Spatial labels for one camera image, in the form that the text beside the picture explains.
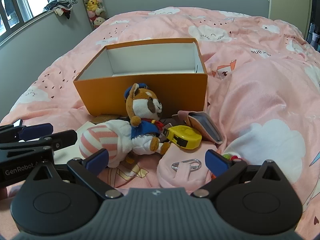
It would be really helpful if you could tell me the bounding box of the pile of clothes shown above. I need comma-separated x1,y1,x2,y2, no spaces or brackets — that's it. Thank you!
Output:
44,0,78,20

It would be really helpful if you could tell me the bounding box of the window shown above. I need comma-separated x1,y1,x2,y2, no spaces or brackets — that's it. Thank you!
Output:
0,0,62,44

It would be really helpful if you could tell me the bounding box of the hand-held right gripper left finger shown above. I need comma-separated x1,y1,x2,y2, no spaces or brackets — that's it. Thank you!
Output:
24,149,123,200

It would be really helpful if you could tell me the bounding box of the pink white bottle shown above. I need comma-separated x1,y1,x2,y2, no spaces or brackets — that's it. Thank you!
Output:
172,110,224,144

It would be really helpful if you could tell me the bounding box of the yellow tape measure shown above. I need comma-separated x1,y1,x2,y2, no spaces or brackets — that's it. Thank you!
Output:
162,125,202,150

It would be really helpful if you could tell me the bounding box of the white box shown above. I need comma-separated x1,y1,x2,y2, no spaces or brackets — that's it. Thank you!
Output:
53,121,99,165

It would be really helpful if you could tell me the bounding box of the white door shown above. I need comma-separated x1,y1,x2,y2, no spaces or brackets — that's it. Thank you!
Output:
269,0,313,39

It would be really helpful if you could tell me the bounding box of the silver carabiner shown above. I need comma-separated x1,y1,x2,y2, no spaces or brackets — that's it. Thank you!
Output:
171,159,202,171

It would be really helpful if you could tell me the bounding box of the fox plush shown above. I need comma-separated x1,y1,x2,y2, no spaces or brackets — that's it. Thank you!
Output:
124,83,173,155

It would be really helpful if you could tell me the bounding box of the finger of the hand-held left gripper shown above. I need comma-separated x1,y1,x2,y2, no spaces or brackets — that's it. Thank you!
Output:
0,119,54,143
0,129,78,156

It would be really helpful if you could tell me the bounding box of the pink plush pouch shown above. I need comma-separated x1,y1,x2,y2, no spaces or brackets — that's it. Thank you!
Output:
157,144,218,188

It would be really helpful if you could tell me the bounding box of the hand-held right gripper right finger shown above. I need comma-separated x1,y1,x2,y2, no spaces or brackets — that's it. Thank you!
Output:
192,149,288,200

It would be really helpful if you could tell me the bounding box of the white pink striped plush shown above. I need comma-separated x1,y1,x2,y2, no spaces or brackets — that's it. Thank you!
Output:
79,119,134,168

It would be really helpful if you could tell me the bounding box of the orange cardboard box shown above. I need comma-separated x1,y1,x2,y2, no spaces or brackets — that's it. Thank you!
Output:
73,38,208,117

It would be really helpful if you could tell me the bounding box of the clear tube of plush toys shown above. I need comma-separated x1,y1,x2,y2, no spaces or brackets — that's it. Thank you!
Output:
76,0,108,30

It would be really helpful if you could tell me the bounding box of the orange crochet toy red flower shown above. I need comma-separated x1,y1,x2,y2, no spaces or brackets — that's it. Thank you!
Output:
221,153,242,161

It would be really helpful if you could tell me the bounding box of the pink printed blanket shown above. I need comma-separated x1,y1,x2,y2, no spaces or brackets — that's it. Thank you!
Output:
0,6,320,240

